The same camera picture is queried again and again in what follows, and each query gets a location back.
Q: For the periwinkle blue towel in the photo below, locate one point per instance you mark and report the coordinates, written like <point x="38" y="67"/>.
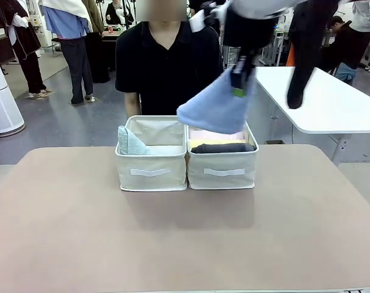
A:
<point x="215" y="113"/>

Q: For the bystander in black white-trimmed robe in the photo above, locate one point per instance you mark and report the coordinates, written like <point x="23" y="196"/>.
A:
<point x="26" y="42"/>

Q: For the pale mint towel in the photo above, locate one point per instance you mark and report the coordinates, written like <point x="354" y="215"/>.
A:
<point x="128" y="142"/>

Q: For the person in black polo shirt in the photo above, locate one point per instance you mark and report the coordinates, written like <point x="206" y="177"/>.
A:
<point x="166" y="61"/>

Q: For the pale yellow towel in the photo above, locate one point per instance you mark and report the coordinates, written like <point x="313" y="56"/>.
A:
<point x="200" y="142"/>

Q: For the bystander in black sweater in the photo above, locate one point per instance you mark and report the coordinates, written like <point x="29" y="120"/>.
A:
<point x="116" y="13"/>

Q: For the pale pink towel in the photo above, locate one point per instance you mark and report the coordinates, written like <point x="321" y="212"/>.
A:
<point x="197" y="135"/>

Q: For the dark grey towel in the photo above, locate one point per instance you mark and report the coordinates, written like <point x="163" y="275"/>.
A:
<point x="221" y="148"/>

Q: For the bystander in grey top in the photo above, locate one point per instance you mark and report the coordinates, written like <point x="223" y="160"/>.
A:
<point x="363" y="15"/>

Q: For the bystander in blue shirt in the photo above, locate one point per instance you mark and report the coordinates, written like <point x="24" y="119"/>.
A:
<point x="75" y="55"/>

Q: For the person's right forearm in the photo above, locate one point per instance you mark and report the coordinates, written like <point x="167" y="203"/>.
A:
<point x="132" y="103"/>

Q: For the bystander in dark olive coat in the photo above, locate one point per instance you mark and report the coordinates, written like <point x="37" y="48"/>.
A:
<point x="98" y="55"/>

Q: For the cream fabric storage bin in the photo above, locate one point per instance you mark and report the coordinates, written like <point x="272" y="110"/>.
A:
<point x="151" y="174"/>
<point x="221" y="174"/>

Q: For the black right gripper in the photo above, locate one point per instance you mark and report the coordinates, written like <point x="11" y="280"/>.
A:
<point x="247" y="30"/>

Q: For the white air purifier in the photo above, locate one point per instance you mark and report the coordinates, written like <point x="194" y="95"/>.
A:
<point x="3" y="103"/>

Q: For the white table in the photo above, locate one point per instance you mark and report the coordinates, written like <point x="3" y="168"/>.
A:
<point x="325" y="103"/>

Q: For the seated bystander in black jacket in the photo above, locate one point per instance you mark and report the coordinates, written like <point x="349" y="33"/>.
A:
<point x="348" y="45"/>

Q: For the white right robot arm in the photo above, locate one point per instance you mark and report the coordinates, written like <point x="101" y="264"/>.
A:
<point x="258" y="7"/>

